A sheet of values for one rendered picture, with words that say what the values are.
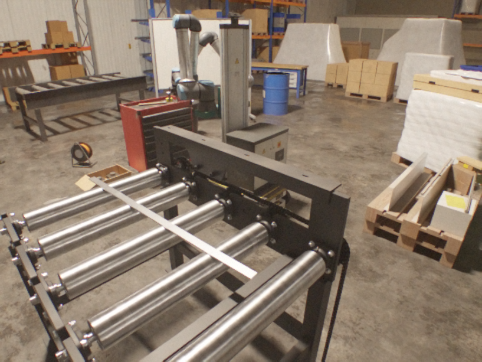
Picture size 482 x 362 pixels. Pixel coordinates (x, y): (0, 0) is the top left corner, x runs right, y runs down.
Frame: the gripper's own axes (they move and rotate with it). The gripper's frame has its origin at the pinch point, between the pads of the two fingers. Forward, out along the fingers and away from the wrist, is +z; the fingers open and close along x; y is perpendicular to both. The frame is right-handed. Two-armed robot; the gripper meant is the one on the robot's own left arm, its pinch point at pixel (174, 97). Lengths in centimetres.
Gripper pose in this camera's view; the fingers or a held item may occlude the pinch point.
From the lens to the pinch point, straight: 347.9
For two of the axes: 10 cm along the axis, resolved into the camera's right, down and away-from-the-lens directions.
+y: -6.3, -6.5, 4.2
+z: -1.8, 6.5, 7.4
